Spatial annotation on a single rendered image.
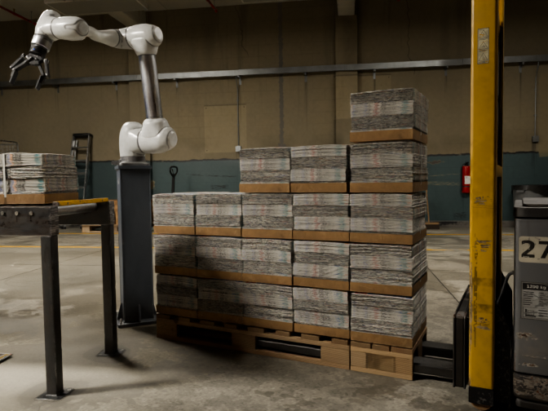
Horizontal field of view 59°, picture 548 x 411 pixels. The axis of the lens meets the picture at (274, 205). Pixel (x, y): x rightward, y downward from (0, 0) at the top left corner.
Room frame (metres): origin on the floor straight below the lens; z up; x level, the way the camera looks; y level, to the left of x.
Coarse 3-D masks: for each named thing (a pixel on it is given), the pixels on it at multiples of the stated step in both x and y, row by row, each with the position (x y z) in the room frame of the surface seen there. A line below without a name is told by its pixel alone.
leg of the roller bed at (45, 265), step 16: (48, 240) 2.01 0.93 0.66; (48, 256) 2.01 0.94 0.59; (48, 272) 2.01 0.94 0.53; (48, 288) 2.01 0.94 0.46; (48, 304) 2.01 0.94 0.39; (48, 320) 2.01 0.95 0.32; (48, 336) 2.01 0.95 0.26; (48, 352) 2.01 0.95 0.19; (48, 368) 2.01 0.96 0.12; (48, 384) 2.01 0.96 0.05
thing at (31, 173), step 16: (16, 160) 2.18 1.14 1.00; (32, 160) 2.17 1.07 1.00; (48, 160) 2.25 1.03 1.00; (64, 160) 2.34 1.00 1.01; (16, 176) 2.18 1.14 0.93; (32, 176) 2.17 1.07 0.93; (48, 176) 2.20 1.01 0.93; (64, 176) 2.33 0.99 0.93; (16, 192) 2.18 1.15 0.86; (32, 192) 2.17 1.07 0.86; (48, 192) 2.20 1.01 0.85; (64, 192) 2.33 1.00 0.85
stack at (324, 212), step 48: (192, 192) 2.90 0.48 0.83; (240, 192) 2.76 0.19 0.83; (192, 240) 2.65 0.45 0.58; (240, 240) 2.52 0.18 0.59; (288, 240) 2.42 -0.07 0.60; (192, 288) 2.66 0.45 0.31; (240, 288) 2.52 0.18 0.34; (288, 288) 2.40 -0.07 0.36; (240, 336) 2.52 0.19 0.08; (288, 336) 2.40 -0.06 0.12
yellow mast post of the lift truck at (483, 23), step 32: (480, 0) 1.83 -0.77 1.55; (480, 32) 1.83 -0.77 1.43; (480, 64) 1.83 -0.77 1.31; (480, 96) 1.83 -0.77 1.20; (480, 128) 1.83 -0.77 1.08; (480, 160) 1.83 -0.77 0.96; (480, 192) 1.83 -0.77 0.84; (480, 224) 1.83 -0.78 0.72; (480, 256) 1.83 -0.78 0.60; (480, 288) 1.83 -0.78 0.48; (480, 320) 1.83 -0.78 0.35; (480, 352) 1.83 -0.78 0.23; (480, 384) 1.83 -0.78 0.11
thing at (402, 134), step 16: (352, 240) 2.24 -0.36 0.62; (368, 240) 2.21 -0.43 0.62; (384, 240) 2.18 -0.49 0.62; (400, 240) 2.15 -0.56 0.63; (416, 240) 2.20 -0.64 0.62; (352, 288) 2.25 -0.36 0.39; (368, 288) 2.21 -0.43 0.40; (384, 288) 2.18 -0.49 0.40; (400, 288) 2.14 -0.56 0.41; (416, 288) 2.20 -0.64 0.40; (352, 336) 2.25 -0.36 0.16; (368, 336) 2.21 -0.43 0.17; (384, 336) 2.18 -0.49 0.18; (416, 336) 2.21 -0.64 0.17
